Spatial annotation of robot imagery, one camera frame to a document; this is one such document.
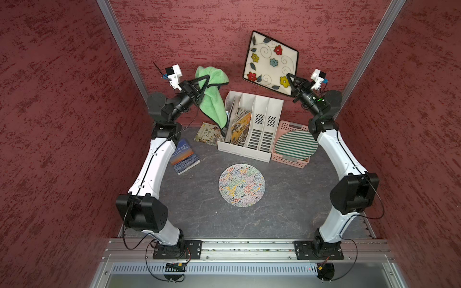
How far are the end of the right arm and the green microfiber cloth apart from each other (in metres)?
0.26

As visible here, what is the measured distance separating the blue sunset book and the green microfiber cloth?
453mm

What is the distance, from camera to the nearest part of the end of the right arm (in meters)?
0.63

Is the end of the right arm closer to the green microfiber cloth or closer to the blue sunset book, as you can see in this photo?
the green microfiber cloth

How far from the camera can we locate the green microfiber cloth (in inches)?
22.9

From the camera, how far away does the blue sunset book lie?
1016 millimetres
